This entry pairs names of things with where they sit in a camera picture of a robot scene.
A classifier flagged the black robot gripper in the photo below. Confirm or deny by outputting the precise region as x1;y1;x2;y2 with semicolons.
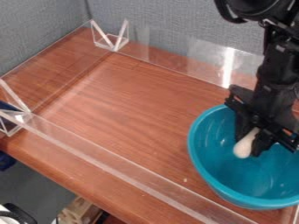
223;34;299;158

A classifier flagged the white mushroom with brown cap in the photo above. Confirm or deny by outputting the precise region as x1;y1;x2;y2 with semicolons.
234;128;259;158

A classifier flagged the blue plastic bowl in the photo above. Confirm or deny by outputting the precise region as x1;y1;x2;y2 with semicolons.
187;104;299;210

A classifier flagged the clear acrylic back barrier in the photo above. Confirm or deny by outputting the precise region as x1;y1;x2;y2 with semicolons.
119;29;263;90

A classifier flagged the clear acrylic barrier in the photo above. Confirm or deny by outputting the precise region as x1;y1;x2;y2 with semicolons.
119;29;263;90
3;114;257;224
2;23;102;88

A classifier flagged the clear acrylic front barrier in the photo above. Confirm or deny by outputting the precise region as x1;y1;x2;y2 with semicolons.
3;114;257;224

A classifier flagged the wooden block under table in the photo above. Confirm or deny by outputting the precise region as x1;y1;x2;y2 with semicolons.
59;197;103;224

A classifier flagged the clear acrylic left barrier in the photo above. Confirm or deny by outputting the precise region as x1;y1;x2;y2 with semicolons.
2;23;102;88

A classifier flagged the black and white device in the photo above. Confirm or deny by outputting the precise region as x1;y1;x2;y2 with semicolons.
0;203;38;224

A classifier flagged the clear acrylic corner bracket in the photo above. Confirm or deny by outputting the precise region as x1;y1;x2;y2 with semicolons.
90;20;130;52

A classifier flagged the clear acrylic front bracket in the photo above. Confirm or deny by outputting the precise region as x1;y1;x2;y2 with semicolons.
0;79;32;137

